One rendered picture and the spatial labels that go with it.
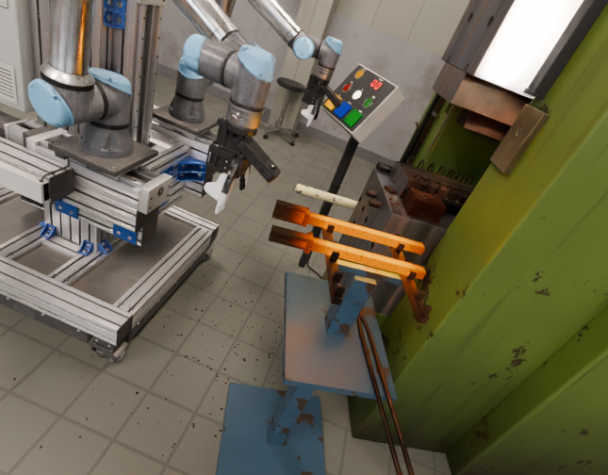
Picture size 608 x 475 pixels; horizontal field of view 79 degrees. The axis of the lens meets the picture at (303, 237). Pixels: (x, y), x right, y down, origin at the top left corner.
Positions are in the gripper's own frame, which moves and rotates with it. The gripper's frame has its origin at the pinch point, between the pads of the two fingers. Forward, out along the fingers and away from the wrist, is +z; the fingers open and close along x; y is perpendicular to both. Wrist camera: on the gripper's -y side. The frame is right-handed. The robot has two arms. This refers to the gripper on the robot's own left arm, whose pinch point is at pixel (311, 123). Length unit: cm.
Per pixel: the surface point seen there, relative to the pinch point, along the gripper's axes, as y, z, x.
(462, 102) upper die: -48, -35, 36
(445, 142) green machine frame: -55, -16, 7
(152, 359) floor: 20, 93, 77
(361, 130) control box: -21.8, -4.7, -4.6
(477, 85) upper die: -50, -41, 36
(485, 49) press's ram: -46, -50, 41
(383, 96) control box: -24.8, -20.6, -10.5
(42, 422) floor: 37, 93, 114
